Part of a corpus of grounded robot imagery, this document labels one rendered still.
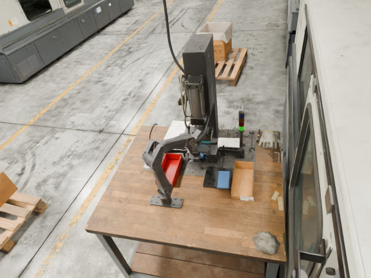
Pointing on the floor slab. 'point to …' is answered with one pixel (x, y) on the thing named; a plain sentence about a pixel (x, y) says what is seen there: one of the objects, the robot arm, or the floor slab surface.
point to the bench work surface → (190, 220)
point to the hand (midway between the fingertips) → (196, 156)
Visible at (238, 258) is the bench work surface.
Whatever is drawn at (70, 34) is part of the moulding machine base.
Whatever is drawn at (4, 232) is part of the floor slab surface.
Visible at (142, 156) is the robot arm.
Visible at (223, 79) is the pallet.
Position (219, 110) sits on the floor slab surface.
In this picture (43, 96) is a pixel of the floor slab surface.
